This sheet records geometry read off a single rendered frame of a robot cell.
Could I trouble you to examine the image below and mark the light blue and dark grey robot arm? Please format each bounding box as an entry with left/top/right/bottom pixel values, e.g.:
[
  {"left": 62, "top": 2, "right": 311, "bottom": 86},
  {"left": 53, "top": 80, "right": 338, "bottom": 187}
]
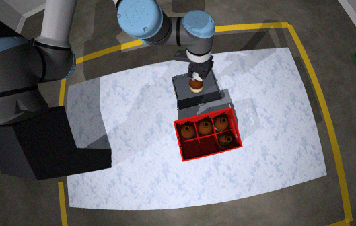
[{"left": 0, "top": 0, "right": 215, "bottom": 125}]

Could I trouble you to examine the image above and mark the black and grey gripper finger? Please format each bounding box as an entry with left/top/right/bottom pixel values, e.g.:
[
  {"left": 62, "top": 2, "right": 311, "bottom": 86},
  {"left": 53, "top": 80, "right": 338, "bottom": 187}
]
[{"left": 188, "top": 69, "right": 203, "bottom": 81}]

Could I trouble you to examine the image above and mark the red crate with dividers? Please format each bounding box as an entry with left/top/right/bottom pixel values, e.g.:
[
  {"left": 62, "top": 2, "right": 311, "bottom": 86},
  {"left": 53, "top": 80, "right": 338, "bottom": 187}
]
[{"left": 176, "top": 107, "right": 242, "bottom": 161}]

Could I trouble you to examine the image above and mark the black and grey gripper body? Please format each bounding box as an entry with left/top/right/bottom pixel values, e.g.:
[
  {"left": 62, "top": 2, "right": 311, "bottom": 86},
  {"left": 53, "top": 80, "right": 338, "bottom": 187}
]
[{"left": 188, "top": 55, "right": 214, "bottom": 80}]

